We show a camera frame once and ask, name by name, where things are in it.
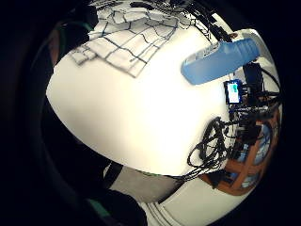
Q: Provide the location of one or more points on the orange wooden frame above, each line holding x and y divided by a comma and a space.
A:
250, 163

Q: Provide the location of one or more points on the white checked cloth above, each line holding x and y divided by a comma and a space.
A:
131, 37

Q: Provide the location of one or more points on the small lit screen device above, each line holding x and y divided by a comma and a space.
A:
233, 92

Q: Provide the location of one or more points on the blue plastic bottle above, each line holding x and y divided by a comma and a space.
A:
216, 62

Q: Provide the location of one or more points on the black box device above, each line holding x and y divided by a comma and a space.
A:
253, 77

